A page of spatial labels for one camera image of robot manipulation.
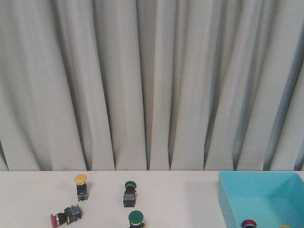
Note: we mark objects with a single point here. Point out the upright green push button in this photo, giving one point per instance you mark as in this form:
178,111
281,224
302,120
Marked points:
136,219

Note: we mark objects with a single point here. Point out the upright yellow push button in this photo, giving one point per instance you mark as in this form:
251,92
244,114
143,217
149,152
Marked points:
81,186

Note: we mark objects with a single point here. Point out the lying green push button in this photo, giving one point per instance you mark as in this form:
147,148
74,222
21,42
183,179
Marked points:
130,194

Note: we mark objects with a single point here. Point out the red push button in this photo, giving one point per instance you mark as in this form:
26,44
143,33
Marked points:
71,214
248,223

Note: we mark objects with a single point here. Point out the lying red push button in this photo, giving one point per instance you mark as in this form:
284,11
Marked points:
71,214

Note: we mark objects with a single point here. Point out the light blue plastic box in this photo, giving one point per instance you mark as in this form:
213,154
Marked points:
270,198

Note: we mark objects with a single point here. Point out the grey pleated curtain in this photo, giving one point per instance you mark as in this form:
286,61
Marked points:
208,85

